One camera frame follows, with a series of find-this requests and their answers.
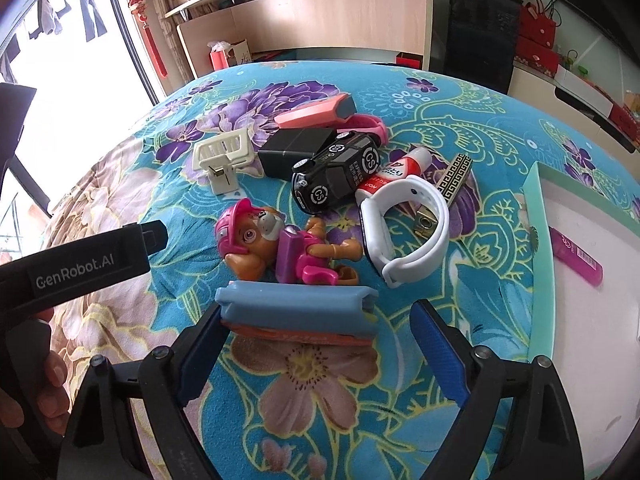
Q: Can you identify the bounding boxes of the blue and orange case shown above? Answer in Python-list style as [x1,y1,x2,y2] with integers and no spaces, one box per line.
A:
[215,280,378,347]

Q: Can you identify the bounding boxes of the white flat box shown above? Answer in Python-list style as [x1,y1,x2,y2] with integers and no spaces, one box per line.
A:
[554,67,613,118]

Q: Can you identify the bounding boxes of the red gift bag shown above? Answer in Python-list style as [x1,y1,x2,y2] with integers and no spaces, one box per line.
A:
[517,0,557,48]

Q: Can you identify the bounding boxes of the pink dog toy figure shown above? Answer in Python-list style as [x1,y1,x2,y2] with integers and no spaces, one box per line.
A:
[215,199,365,286]

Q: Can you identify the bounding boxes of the small red paper bag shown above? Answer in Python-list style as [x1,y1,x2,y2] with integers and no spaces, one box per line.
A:
[209,42,231,72]

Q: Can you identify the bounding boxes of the floral blanket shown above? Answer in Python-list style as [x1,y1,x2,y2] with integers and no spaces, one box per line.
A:
[50,60,640,480]

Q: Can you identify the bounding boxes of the cream plastic clip holder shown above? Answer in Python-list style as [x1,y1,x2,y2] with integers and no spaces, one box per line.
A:
[192,127,253,196]

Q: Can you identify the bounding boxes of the gold patterned lighter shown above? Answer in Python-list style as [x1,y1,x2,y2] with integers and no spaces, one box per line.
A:
[412,154,477,236]

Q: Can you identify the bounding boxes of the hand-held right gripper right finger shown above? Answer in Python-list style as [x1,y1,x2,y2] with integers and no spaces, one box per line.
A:
[409,299,586,480]

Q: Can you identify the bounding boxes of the cream television stand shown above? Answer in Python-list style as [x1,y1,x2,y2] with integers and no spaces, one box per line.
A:
[510,57,640,153]

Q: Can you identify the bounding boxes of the wooden shelf unit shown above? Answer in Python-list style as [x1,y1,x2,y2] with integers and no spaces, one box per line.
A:
[165,0,453,81]

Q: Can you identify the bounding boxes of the black chair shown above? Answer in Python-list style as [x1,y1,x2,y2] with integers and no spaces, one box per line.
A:
[0,82,52,218]

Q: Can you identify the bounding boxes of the black water dispenser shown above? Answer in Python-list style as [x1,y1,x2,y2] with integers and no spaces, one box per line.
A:
[442,0,523,93]

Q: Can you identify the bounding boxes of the person's left hand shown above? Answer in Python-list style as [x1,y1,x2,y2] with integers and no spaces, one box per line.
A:
[0,308,69,430]

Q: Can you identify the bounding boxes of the green-edged white cardboard box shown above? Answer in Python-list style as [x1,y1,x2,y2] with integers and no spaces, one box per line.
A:
[519,162,640,441]

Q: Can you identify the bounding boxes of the cream cardboard box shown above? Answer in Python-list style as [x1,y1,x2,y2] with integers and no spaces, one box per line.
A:
[227,39,251,66]

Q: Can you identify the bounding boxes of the white smart watch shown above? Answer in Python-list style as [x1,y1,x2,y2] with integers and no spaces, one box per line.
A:
[359,180,451,288]

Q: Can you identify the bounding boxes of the red gift box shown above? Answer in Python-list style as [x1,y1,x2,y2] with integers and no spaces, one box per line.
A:
[515,35,561,78]

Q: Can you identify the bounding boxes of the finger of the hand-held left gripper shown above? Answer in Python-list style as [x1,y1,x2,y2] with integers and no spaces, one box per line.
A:
[139,220,169,256]

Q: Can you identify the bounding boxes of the beige patterned curtain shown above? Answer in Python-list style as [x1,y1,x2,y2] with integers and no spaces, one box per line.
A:
[145,0,196,96]

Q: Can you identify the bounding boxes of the black box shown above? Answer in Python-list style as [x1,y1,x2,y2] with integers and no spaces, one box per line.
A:
[257,127,338,179]

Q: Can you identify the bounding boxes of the red and white tube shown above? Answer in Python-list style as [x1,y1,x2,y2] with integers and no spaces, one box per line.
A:
[355,144,433,201]

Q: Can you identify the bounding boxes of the red hanging knot decoration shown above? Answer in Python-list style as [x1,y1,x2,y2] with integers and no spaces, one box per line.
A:
[120,0,168,78]

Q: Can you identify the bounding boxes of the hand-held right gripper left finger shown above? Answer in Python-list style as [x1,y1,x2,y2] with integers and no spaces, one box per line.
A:
[57,302,236,480]

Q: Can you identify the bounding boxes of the hanging dark clothes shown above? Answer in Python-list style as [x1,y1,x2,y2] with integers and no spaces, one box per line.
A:
[0,0,108,43]

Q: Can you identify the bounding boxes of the black toy car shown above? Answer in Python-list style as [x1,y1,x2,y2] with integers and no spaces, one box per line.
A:
[291,131,382,216]

